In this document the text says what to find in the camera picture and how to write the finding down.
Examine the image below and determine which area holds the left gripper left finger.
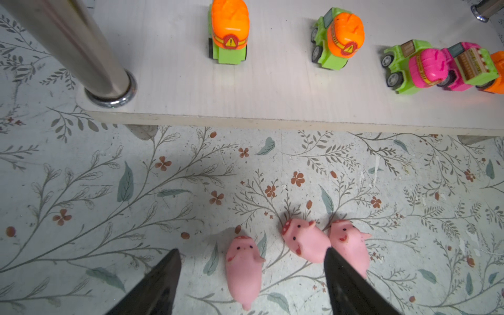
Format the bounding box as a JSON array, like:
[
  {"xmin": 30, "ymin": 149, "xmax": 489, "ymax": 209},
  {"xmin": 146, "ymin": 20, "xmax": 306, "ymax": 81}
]
[{"xmin": 107, "ymin": 249, "xmax": 182, "ymax": 315}]

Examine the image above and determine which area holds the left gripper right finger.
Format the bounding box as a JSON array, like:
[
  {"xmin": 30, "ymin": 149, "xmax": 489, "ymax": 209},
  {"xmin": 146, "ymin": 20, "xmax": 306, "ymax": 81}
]
[{"xmin": 324, "ymin": 248, "xmax": 400, "ymax": 315}]

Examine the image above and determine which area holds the pink pig toy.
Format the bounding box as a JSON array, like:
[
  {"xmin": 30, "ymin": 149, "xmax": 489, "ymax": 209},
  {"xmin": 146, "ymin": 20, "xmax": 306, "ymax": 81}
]
[
  {"xmin": 225, "ymin": 236, "xmax": 265, "ymax": 311},
  {"xmin": 282, "ymin": 219, "xmax": 332, "ymax": 263},
  {"xmin": 329, "ymin": 220, "xmax": 371, "ymax": 279}
]

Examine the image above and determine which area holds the pink green mixer truck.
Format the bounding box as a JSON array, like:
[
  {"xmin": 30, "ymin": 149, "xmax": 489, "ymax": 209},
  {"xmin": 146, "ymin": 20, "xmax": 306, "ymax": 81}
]
[{"xmin": 381, "ymin": 39, "xmax": 449, "ymax": 95}]

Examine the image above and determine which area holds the orange toy car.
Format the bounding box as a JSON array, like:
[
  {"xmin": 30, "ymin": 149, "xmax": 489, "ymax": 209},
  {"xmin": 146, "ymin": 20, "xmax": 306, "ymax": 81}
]
[{"xmin": 476, "ymin": 50, "xmax": 504, "ymax": 95}]

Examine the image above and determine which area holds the green orange toy truck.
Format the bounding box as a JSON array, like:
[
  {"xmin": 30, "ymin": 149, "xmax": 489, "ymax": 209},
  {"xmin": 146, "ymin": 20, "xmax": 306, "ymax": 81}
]
[{"xmin": 311, "ymin": 7, "xmax": 365, "ymax": 70}]

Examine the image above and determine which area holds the pink green toy car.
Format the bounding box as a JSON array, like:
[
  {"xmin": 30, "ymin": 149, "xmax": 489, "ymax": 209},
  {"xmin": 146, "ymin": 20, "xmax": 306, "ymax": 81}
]
[{"xmin": 437, "ymin": 42, "xmax": 499, "ymax": 92}]

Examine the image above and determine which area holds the orange green mixer truck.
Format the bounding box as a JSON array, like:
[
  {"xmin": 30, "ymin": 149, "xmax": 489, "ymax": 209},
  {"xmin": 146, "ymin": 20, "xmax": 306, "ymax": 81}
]
[{"xmin": 207, "ymin": 0, "xmax": 250, "ymax": 65}]

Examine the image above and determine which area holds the white two-tier shelf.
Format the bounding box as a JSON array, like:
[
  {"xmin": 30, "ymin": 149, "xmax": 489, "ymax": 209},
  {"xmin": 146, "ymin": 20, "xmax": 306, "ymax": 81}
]
[{"xmin": 0, "ymin": 0, "xmax": 504, "ymax": 141}]

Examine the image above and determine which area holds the floral patterned mat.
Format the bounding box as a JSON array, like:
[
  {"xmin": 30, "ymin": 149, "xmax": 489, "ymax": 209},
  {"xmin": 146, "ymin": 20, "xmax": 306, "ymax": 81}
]
[{"xmin": 1, "ymin": 11, "xmax": 503, "ymax": 314}]

